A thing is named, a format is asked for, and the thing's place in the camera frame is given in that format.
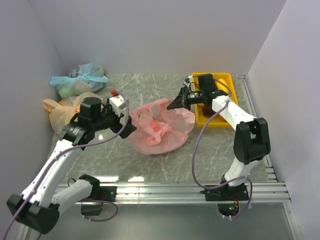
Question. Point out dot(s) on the yellow plastic tray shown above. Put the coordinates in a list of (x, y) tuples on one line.
[(200, 120)]

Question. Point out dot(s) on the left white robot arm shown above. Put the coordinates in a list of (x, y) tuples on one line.
[(39, 206)]

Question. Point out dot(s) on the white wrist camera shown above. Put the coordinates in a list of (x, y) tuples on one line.
[(118, 103), (188, 81)]

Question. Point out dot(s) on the yellow fake lemon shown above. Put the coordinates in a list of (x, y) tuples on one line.
[(221, 84)]

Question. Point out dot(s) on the orange fake fruit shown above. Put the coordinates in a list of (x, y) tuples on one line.
[(222, 119)]

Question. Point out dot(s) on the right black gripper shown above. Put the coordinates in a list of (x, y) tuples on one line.
[(182, 101)]

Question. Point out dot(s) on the pink plastic bag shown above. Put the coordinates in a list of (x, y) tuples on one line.
[(159, 130)]

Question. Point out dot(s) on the aluminium front rail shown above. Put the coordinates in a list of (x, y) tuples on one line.
[(189, 193)]

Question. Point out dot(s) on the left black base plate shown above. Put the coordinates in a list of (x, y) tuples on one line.
[(105, 193)]

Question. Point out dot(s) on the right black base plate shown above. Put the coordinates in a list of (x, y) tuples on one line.
[(227, 193)]

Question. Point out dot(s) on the dark red fake fruit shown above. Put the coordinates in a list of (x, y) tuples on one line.
[(207, 111)]

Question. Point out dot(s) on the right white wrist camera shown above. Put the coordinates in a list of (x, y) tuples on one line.
[(188, 81)]

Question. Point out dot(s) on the blue tied plastic bag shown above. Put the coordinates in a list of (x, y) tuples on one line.
[(84, 78)]

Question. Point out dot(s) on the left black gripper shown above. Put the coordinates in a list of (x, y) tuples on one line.
[(118, 126)]

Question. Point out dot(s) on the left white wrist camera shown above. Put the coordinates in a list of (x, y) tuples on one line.
[(118, 103)]

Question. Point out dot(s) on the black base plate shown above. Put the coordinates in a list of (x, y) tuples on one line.
[(227, 193), (105, 193)]

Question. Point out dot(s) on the orange tied plastic bag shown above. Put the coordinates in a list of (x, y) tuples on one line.
[(60, 113)]

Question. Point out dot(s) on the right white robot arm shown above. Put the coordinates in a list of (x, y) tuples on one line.
[(223, 105)]

